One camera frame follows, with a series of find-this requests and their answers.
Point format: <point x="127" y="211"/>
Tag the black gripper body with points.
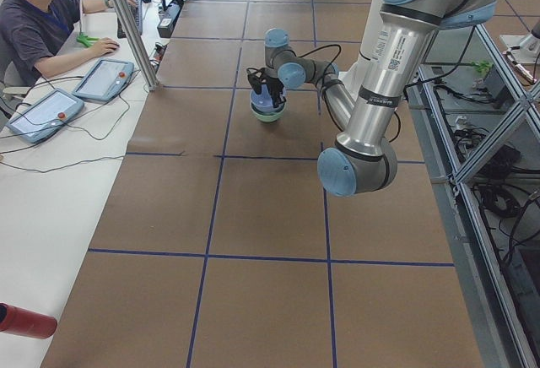
<point x="272" y="86"/>

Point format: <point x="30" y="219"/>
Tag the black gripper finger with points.
<point x="276" y="90"/>
<point x="255" y="77"/>

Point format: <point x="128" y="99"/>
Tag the blue bowl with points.
<point x="263" y="103"/>

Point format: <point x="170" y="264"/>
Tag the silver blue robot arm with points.
<point x="362" y="159"/>

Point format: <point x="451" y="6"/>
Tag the green bowl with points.
<point x="267" y="117"/>

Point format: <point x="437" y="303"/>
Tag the black computer mouse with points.
<point x="110" y="47"/>

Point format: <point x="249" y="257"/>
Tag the far teach pendant tablet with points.
<point x="105" y="80"/>

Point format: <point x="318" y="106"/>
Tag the teach pendant tablet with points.
<point x="105" y="80"/>
<point x="46" y="116"/>

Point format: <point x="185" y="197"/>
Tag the green white stand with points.
<point x="82" y="38"/>

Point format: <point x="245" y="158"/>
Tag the near teach pendant tablet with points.
<point x="46" y="116"/>

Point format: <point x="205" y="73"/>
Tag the seated person in grey shirt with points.
<point x="36" y="30"/>

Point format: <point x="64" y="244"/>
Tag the red cylinder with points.
<point x="26" y="323"/>

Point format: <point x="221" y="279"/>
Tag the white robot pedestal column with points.
<point x="354" y="77"/>

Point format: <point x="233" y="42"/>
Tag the aluminium frame post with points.
<point x="135" y="42"/>

